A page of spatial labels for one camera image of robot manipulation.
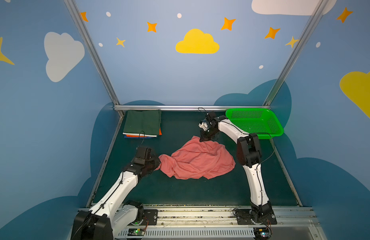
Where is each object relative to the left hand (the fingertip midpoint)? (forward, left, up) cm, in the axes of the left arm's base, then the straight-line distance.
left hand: (162, 160), depth 85 cm
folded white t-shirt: (+23, +19, -6) cm, 31 cm away
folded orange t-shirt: (+22, +22, -6) cm, 31 cm away
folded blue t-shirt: (+22, +30, -7) cm, 38 cm away
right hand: (+20, -24, -5) cm, 31 cm away
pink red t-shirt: (+4, -20, -4) cm, 21 cm away
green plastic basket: (+40, -75, -9) cm, 85 cm away
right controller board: (-33, -51, -10) cm, 62 cm away
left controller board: (-33, +10, -10) cm, 36 cm away
